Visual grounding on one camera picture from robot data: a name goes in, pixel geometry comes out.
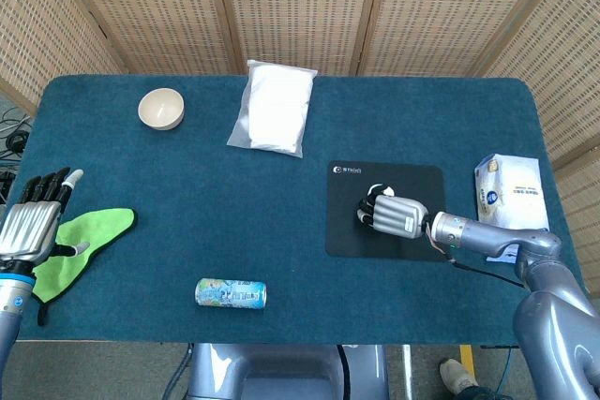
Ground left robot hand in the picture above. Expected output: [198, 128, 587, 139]
[0, 167, 91, 266]

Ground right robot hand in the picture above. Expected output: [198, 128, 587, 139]
[355, 183, 431, 238]

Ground white computer mouse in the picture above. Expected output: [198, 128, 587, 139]
[367, 183, 398, 200]

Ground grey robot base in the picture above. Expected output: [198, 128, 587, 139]
[187, 342, 390, 400]

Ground black mouse pad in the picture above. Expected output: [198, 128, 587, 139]
[324, 160, 451, 263]

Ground white tissue pack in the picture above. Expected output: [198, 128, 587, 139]
[473, 153, 550, 232]

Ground teal table cover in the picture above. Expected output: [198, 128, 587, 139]
[0, 73, 587, 345]

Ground white table leg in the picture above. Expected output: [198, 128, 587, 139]
[401, 345, 414, 400]

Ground clear bag of white powder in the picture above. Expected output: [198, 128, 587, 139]
[226, 59, 319, 160]

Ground beige shoe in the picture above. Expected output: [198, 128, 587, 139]
[439, 358, 480, 394]

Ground beige bowl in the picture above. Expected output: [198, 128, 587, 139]
[137, 87, 186, 133]

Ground light blue drink can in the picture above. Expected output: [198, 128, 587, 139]
[194, 277, 268, 311]

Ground woven bamboo screen panel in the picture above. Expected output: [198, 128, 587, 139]
[475, 0, 600, 279]
[0, 0, 128, 115]
[358, 0, 580, 77]
[51, 0, 243, 76]
[214, 0, 388, 77]

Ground dark trouser leg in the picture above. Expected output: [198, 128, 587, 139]
[461, 383, 499, 400]

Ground green cloth with black strap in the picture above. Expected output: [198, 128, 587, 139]
[32, 207, 138, 328]

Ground black floor cables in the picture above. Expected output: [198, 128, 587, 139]
[0, 107, 32, 204]

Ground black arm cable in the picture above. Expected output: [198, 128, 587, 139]
[443, 253, 527, 289]

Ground blue cable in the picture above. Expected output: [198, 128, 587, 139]
[500, 347, 516, 394]

